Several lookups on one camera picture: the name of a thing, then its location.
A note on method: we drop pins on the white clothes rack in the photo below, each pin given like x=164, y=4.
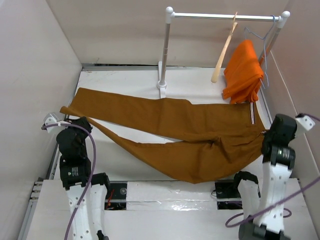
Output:
x=170, y=14

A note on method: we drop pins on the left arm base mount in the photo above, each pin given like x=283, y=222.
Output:
x=116, y=199

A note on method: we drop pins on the blue wire hanger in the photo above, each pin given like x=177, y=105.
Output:
x=263, y=57

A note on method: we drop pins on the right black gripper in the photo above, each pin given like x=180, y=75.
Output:
x=266, y=132

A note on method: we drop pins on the brown trousers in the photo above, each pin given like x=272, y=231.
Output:
x=206, y=142

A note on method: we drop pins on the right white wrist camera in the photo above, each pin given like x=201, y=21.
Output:
x=304, y=124

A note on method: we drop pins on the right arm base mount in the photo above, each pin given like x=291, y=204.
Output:
x=226, y=195

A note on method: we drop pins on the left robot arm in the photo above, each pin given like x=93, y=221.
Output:
x=86, y=191

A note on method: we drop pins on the orange garment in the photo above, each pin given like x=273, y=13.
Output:
x=243, y=75

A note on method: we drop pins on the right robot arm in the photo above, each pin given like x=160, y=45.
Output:
x=263, y=211

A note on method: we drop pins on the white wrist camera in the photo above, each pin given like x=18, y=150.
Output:
x=52, y=122
x=304, y=124

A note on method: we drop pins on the wooden clothes hanger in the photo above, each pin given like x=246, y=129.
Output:
x=218, y=66

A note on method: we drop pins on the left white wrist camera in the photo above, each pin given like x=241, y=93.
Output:
x=52, y=122

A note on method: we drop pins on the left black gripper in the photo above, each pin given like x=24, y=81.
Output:
x=82, y=122

